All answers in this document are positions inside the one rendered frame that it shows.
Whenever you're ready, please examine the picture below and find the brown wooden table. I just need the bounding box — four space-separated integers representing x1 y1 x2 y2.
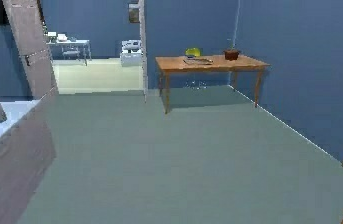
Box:
154 54 271 115

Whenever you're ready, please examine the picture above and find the framed wall picture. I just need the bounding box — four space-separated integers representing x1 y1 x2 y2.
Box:
127 2 141 24

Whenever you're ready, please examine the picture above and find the grey chair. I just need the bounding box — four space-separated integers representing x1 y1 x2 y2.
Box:
61 45 81 61

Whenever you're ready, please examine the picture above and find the white desk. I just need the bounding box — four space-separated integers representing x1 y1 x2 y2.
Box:
46 38 92 67

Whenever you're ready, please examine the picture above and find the white door frame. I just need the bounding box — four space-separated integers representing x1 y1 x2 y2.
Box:
138 0 149 104

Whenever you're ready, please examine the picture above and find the yellow green round object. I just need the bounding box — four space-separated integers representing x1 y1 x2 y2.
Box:
184 47 202 58

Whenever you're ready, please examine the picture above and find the brown plant pot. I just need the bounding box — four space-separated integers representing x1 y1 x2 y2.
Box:
223 38 241 62

